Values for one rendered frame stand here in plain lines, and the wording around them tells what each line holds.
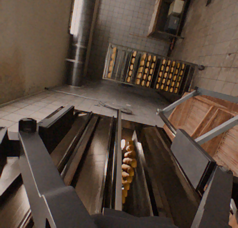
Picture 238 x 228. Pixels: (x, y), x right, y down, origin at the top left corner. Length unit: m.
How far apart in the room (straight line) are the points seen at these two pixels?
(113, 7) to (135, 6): 0.67
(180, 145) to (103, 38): 5.14
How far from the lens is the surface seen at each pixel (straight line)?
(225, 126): 0.74
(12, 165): 1.03
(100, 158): 1.06
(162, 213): 0.89
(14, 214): 0.79
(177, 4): 4.97
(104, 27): 5.32
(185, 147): 0.18
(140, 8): 5.47
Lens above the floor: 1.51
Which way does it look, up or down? 3 degrees down
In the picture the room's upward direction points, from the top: 78 degrees counter-clockwise
